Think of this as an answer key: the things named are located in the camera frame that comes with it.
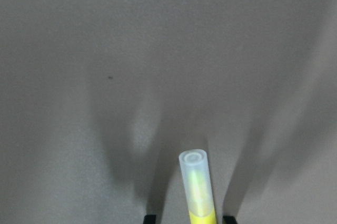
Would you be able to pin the yellow highlighter pen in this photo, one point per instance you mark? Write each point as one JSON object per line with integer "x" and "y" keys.
{"x": 197, "y": 186}

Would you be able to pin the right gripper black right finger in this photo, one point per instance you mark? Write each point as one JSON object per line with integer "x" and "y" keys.
{"x": 229, "y": 220}

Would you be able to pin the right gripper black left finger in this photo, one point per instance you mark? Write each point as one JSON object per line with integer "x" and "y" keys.
{"x": 149, "y": 219}

